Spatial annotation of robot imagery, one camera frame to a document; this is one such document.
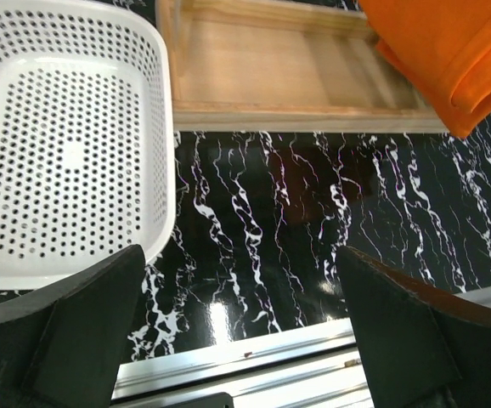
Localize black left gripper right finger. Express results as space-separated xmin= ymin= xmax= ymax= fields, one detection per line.
xmin=336 ymin=246 xmax=491 ymax=407

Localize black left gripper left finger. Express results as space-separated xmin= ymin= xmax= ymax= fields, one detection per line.
xmin=0 ymin=245 xmax=145 ymax=407

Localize orange trousers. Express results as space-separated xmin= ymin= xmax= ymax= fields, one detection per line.
xmin=359 ymin=1 xmax=491 ymax=139

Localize white perforated plastic basket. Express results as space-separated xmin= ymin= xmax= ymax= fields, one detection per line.
xmin=0 ymin=1 xmax=175 ymax=291

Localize wooden clothes rack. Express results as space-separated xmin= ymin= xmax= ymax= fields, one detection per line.
xmin=155 ymin=0 xmax=445 ymax=133

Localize aluminium front rail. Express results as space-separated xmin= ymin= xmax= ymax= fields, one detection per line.
xmin=110 ymin=283 xmax=491 ymax=408

